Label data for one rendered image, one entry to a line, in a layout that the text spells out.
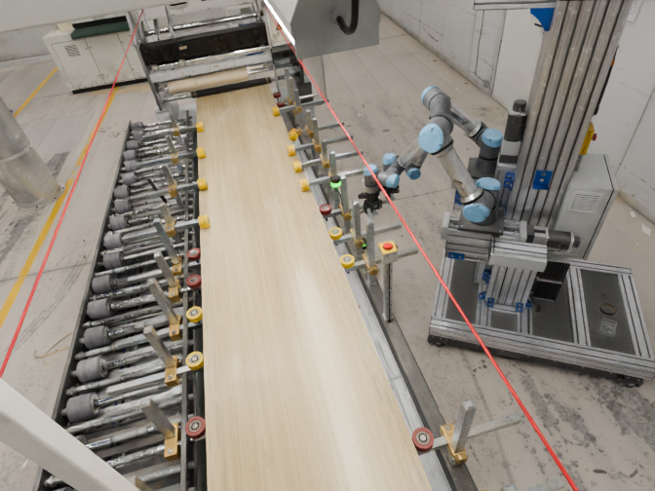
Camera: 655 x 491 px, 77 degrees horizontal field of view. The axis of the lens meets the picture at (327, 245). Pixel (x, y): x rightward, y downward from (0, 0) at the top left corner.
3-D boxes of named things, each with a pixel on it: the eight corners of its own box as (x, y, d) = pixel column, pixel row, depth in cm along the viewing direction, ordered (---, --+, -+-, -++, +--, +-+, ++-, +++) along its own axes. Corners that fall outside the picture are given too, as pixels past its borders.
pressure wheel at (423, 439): (426, 464, 155) (428, 452, 147) (406, 452, 158) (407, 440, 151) (435, 445, 159) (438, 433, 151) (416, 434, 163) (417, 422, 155)
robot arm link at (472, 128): (484, 151, 251) (424, 108, 224) (473, 140, 262) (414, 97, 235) (499, 135, 246) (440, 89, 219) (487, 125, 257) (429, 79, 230)
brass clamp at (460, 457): (451, 427, 165) (453, 422, 162) (468, 461, 156) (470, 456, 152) (438, 432, 165) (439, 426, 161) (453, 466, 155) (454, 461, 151)
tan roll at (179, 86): (296, 67, 433) (294, 56, 425) (298, 71, 424) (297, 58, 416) (160, 94, 416) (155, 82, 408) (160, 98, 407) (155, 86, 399)
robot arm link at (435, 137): (500, 205, 201) (444, 110, 186) (491, 222, 192) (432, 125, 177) (478, 210, 210) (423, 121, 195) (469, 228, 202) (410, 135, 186)
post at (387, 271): (390, 314, 220) (390, 253, 189) (394, 321, 216) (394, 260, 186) (382, 316, 219) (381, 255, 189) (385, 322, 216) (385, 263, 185)
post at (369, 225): (373, 282, 239) (371, 217, 206) (375, 285, 236) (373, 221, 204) (367, 283, 238) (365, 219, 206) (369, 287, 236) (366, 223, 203)
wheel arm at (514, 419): (515, 416, 166) (517, 411, 163) (520, 424, 163) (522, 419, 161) (414, 448, 161) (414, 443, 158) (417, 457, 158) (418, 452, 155)
